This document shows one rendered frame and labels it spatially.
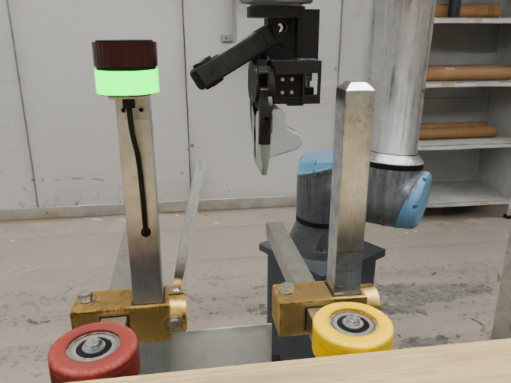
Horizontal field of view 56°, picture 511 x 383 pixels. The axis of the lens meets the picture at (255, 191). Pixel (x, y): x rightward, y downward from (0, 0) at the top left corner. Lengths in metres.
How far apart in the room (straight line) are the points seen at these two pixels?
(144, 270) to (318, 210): 0.76
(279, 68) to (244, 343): 0.37
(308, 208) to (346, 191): 0.71
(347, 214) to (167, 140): 2.71
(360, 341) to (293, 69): 0.32
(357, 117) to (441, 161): 3.19
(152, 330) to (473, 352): 0.36
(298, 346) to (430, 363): 0.98
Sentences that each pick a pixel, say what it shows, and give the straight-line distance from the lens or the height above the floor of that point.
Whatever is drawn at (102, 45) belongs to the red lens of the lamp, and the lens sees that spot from 0.48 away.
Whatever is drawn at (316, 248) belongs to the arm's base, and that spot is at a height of 0.63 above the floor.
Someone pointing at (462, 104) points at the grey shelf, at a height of 0.70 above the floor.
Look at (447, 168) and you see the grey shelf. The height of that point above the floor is 0.24.
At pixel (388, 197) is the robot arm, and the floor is 0.80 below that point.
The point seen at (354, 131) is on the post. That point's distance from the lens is 0.57.
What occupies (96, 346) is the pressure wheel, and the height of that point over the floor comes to 0.91.
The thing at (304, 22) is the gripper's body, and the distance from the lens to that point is 0.62.
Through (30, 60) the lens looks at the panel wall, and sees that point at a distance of 3.30.
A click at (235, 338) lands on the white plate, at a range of 0.70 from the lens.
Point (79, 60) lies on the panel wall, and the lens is 3.24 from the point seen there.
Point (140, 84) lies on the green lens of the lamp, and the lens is 0.47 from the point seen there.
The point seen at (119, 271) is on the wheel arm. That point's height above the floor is 0.86.
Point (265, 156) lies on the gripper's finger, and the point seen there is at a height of 1.03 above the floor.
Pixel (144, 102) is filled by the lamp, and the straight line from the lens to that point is 0.53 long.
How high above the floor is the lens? 1.18
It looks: 18 degrees down
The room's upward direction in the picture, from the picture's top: straight up
